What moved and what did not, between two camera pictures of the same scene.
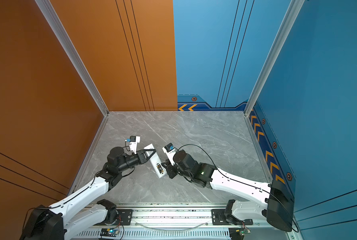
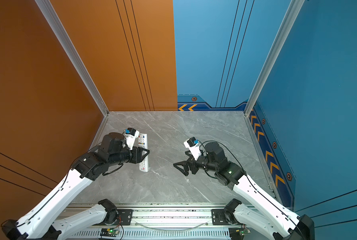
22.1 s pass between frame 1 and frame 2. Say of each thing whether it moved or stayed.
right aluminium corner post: stayed
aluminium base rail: stayed
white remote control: moved
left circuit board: stayed
